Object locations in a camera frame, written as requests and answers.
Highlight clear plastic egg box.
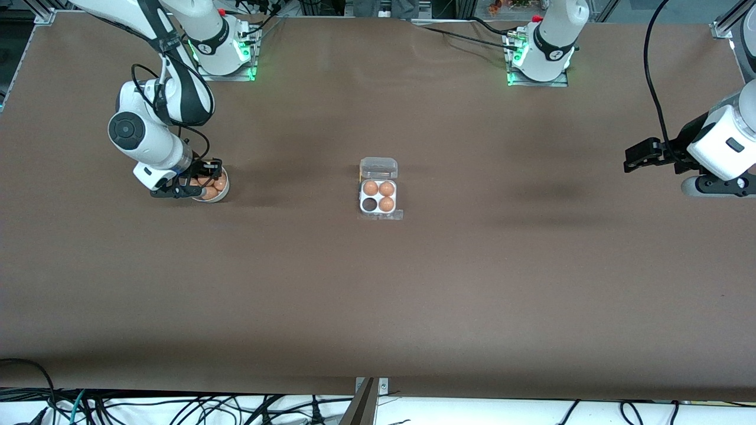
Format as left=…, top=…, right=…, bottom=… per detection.
left=357, top=156, right=404, bottom=222

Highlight white ceramic bowl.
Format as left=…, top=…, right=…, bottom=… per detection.
left=186, top=165, right=230, bottom=204

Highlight dark wedge shaped pole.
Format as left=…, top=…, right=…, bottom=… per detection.
left=338, top=378, right=379, bottom=425

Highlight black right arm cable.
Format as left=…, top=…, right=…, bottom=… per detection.
left=130, top=35, right=212, bottom=163

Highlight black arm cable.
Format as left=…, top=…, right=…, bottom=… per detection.
left=643, top=0, right=695, bottom=169
left=130, top=35, right=212, bottom=163

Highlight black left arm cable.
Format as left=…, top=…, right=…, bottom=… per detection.
left=643, top=0, right=695, bottom=169

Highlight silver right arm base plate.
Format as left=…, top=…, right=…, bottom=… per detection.
left=195, top=59, right=259, bottom=82

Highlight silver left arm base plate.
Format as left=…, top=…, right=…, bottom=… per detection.
left=507, top=70, right=569, bottom=88

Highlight aluminium frame profile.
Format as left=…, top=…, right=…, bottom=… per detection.
left=711, top=0, right=746, bottom=40
left=32, top=0, right=60, bottom=25

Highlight black base cable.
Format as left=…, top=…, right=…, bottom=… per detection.
left=233, top=0, right=284, bottom=42

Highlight short black table cable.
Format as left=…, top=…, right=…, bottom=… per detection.
left=470, top=15, right=511, bottom=36

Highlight long black table cable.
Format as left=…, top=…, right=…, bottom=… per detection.
left=422, top=26, right=523, bottom=51

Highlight tangled black floor cables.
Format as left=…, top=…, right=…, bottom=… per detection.
left=0, top=387, right=355, bottom=425

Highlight black looped floor cable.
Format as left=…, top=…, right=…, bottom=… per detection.
left=0, top=358, right=58, bottom=414

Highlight small silver metal bracket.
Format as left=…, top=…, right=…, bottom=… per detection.
left=354, top=377, right=390, bottom=395

